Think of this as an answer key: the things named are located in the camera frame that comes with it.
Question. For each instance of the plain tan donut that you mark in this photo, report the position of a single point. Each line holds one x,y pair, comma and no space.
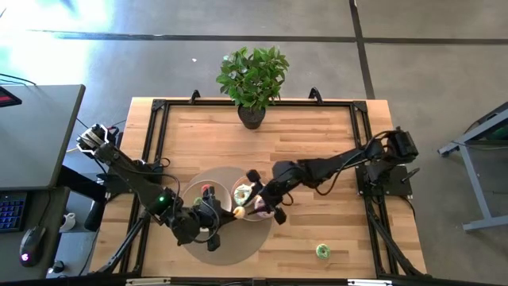
239,213

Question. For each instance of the white donut green stripes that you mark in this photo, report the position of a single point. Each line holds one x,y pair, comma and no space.
241,195

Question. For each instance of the white cup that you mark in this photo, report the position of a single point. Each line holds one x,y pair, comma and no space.
68,222

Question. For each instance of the dark desk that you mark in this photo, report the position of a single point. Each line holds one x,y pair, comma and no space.
12,246

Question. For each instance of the lilac frosted sprinkled donut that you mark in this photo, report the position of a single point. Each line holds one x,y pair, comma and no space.
262,207

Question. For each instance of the grey metal table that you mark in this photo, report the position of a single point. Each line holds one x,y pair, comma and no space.
474,184

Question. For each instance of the black metal table frame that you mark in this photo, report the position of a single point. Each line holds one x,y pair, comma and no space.
297,104

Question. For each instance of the white metal bracket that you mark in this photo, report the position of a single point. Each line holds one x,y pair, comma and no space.
369,283
147,282

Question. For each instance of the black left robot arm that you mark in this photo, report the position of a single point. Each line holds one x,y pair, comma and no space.
131,175

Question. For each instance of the pink frosted donut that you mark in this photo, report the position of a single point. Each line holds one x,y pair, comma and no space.
205,188

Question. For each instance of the grey desk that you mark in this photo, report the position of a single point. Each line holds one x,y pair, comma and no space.
39,139

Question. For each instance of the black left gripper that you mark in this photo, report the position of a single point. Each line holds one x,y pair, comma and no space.
210,218

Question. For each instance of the black device red display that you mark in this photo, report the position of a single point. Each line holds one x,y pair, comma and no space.
8,98

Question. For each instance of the black knob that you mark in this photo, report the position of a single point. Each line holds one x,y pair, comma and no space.
58,266

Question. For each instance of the round grey woven placemat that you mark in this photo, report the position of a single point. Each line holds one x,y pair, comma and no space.
238,246

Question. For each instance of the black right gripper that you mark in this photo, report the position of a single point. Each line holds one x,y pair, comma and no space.
274,192

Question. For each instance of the black keyboard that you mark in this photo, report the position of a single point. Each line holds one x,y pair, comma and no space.
12,212

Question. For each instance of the green potted plant black pot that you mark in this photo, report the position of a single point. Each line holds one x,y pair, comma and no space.
252,79

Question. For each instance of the cream round plate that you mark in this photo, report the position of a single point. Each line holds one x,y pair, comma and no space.
239,182
188,194

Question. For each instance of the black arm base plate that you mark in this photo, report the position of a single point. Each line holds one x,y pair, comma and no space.
393,186

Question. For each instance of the green frosted donut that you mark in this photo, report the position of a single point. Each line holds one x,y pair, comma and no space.
197,201
318,251

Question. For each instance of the black computer mouse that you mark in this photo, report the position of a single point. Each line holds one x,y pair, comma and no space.
33,242

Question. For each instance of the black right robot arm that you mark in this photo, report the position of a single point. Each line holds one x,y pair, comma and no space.
337,163

